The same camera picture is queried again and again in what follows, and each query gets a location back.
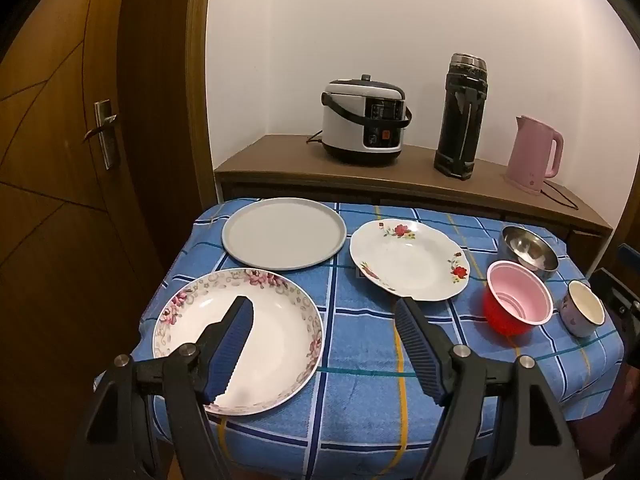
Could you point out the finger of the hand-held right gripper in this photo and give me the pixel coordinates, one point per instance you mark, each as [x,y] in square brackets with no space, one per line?
[622,305]
[631,259]

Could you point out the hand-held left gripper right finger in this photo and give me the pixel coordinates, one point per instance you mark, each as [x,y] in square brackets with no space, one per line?
[420,350]

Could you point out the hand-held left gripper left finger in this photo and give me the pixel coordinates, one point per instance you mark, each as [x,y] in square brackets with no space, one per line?
[235,345]

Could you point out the white enamel bowl dark rim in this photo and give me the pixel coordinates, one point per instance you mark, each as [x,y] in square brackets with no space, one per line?
[582,310]

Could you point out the white pink-floral rim plate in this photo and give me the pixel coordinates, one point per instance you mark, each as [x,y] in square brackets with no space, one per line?
[280,340]

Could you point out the white red-flower plate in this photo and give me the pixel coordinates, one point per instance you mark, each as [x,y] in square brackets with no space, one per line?
[405,265]

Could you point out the stainless steel bowl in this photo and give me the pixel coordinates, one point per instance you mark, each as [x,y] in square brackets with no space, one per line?
[525,250]

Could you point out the red bowl pink inside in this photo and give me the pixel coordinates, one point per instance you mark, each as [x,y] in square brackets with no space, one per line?
[515,300]

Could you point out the grey round plate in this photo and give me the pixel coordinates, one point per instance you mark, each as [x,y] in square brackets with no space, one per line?
[280,235]

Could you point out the blue checked tablecloth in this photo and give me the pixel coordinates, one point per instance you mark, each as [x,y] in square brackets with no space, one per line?
[360,410]

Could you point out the dark red seat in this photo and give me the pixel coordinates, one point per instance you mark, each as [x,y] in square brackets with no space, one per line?
[625,400]

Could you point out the pink electric kettle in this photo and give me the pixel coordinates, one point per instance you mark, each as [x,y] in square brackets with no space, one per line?
[530,155]

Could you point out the brown wooden cabinet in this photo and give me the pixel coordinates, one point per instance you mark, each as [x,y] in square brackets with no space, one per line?
[280,160]

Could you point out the black thermos flask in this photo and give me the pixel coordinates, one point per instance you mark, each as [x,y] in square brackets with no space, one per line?
[460,125]

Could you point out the white rice cooker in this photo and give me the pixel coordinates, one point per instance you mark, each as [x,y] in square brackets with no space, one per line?
[350,125]

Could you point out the brown wooden door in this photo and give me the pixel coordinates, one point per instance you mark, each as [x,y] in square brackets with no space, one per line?
[45,185]

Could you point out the brown wooden door frame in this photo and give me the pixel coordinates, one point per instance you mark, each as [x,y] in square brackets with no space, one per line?
[165,110]

